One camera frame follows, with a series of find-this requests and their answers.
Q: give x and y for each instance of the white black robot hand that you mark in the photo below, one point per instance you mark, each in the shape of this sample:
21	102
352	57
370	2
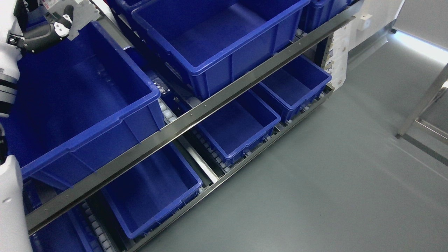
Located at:
15	37

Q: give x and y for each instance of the metal roller shelf rack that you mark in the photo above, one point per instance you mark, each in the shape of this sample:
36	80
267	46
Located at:
69	198

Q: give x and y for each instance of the large blue bin left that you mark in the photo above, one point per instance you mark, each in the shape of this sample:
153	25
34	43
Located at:
80	104

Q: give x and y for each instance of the large blue bin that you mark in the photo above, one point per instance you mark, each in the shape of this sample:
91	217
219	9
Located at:
80	104
212	43

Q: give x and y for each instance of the blue bin bottom left corner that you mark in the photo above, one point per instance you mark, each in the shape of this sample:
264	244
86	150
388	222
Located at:
68	233

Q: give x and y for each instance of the blue bin lower left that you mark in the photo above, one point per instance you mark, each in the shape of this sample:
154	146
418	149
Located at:
152	191

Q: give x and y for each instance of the large blue bin centre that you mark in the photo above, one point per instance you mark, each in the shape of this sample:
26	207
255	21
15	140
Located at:
212	43

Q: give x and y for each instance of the blue bin lower middle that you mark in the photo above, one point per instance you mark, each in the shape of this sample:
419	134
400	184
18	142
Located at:
239	127

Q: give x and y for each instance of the blue bin lower right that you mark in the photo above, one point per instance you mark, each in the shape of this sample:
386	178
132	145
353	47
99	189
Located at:
292	88

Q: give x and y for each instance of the blue bin top right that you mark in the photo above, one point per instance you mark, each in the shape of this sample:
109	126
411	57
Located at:
317	12

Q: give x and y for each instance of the white labelled sign board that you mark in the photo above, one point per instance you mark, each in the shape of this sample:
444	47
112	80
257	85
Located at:
337	60

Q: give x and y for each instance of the stainless steel table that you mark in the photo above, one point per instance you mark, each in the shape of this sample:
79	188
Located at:
426	126

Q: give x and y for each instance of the grey metal bracket plate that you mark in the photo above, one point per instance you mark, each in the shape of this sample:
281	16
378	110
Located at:
80	15

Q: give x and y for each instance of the white wall socket box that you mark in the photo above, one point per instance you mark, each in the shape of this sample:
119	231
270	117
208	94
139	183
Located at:
363	22

